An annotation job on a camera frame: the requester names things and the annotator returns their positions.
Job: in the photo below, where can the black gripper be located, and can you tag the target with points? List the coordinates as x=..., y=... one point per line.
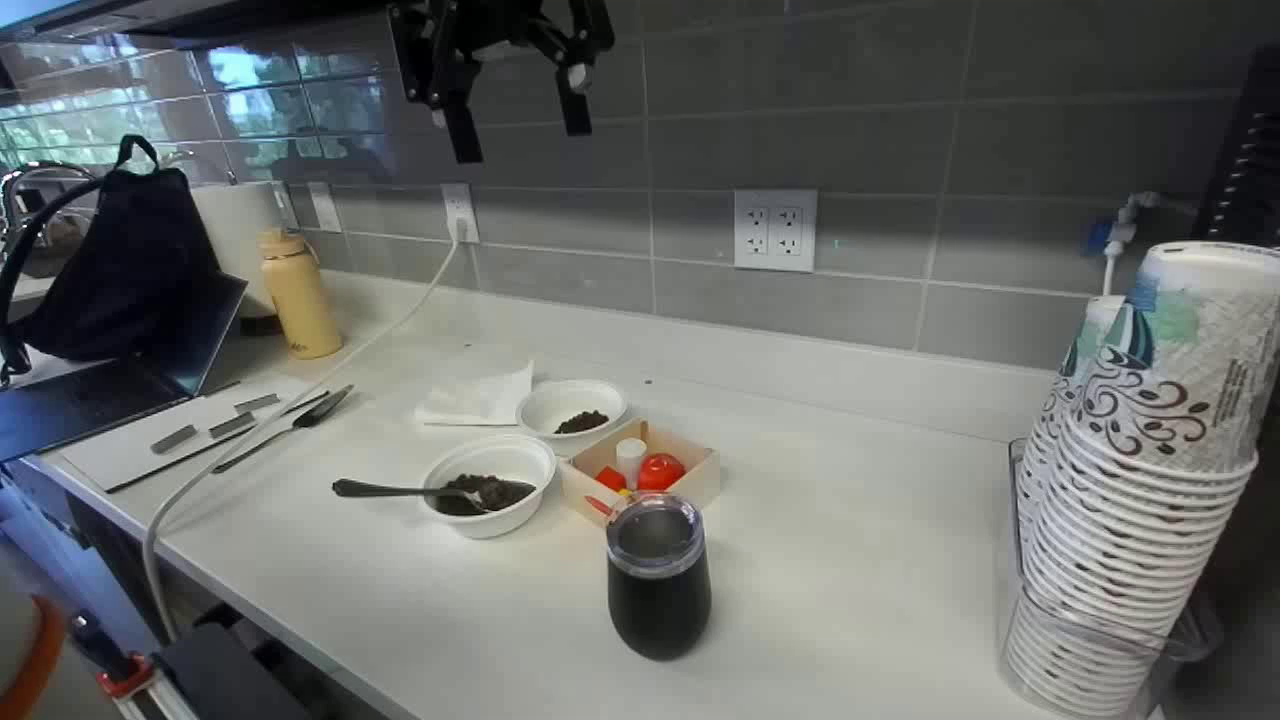
x=501, y=16

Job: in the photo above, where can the small white bowl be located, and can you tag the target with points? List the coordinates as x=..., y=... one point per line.
x=565, y=400

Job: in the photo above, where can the large white bowl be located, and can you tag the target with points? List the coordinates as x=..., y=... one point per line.
x=514, y=460

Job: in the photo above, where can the white outlet with plug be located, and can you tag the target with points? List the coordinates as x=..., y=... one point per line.
x=458, y=208

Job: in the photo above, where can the yellow bottle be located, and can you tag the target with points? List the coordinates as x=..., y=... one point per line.
x=301, y=302

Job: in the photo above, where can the white folded napkin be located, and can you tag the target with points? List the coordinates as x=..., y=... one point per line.
x=475, y=399

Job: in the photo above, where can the white paper towel roll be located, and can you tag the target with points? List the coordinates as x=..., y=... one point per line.
x=236, y=226

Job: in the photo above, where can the dark serving utensil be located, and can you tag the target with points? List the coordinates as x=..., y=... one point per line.
x=323, y=405

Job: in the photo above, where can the small white bottle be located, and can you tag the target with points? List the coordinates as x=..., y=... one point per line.
x=629, y=456

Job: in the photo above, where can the small red toy piece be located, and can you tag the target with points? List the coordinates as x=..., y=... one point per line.
x=608, y=477

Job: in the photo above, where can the red toy tomato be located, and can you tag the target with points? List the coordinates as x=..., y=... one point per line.
x=661, y=471

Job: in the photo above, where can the small grey metal bar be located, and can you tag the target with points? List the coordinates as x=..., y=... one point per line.
x=230, y=425
x=256, y=400
x=173, y=439

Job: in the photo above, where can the dark open laptop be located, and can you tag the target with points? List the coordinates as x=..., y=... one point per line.
x=202, y=343

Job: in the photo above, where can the black bag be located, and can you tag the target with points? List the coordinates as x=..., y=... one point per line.
x=125, y=265

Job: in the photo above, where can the long dark knife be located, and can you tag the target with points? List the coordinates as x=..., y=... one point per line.
x=187, y=460

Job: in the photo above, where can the black stemless tumbler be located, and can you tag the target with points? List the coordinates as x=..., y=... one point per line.
x=659, y=587

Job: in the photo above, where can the short patterned paper cup stack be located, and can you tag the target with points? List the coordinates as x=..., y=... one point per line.
x=1097, y=343

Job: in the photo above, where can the orange clamp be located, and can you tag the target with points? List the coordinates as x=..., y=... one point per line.
x=129, y=679

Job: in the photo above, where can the tall patterned paper cup stack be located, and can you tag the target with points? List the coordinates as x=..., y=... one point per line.
x=1133, y=533

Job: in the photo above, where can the white double wall outlet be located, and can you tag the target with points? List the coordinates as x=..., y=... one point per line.
x=773, y=229

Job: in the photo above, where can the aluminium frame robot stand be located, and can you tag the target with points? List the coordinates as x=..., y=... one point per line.
x=64, y=560

